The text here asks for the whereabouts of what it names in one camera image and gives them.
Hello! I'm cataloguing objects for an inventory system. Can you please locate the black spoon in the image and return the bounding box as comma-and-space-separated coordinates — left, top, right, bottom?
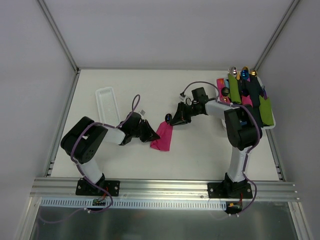
221, 87, 230, 97
165, 113, 172, 124

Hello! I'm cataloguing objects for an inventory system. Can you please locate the magenta paper napkin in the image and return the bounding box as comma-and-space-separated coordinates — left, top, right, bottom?
150, 121, 173, 152

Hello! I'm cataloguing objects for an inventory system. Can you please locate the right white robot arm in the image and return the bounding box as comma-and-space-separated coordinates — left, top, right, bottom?
166, 87, 262, 198

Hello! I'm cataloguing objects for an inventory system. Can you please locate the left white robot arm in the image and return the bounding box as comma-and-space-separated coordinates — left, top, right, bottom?
60, 112, 160, 195

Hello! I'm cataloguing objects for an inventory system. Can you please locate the black spoon in roll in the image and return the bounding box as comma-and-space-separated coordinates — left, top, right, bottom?
221, 87, 230, 97

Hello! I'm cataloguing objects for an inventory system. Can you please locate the magenta napkin roll left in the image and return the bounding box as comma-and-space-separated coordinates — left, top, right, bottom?
216, 78, 225, 96

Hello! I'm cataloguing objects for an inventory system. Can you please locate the magenta napkin roll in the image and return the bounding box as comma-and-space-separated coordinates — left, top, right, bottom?
216, 78, 225, 96
241, 95, 253, 106

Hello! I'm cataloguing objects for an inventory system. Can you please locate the magenta napkin roll middle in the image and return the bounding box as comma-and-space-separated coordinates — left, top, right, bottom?
241, 95, 253, 106

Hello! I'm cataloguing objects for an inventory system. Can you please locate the silver spoon in roll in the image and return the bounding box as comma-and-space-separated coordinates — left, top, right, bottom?
228, 66, 238, 77

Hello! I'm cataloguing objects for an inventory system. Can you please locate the blue spoon in roll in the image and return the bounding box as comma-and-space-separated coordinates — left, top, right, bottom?
240, 66, 250, 81

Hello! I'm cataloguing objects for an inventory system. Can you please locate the black napkin roll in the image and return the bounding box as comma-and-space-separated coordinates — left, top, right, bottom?
242, 74, 263, 128

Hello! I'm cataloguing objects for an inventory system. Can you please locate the gold spoon in roll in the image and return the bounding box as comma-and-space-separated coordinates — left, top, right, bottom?
249, 69, 258, 77

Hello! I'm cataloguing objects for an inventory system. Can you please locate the green napkin roll right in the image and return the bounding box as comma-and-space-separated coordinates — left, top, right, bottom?
259, 96, 274, 126

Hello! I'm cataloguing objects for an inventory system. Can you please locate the white tray of rolls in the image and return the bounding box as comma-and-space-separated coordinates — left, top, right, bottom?
215, 78, 276, 130

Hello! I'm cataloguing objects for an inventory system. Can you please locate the white perforated cutlery basket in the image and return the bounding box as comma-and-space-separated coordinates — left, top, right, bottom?
95, 86, 121, 127

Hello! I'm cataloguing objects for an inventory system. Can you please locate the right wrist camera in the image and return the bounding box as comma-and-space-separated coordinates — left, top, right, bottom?
179, 93, 193, 106

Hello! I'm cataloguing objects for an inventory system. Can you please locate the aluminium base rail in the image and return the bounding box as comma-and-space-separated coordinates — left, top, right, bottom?
30, 177, 301, 202

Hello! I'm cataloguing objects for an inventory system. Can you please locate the left black mount plate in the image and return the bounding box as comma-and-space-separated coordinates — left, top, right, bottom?
75, 178, 120, 197

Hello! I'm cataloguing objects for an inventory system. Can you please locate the black mount plate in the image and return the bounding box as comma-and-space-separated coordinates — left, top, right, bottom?
207, 180, 253, 199
75, 178, 120, 197

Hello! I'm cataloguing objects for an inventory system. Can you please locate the right black mount plate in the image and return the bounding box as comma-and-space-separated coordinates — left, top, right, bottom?
207, 180, 253, 199

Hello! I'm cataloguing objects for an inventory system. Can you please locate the white slotted cable duct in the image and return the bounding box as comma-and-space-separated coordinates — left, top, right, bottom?
40, 197, 227, 211

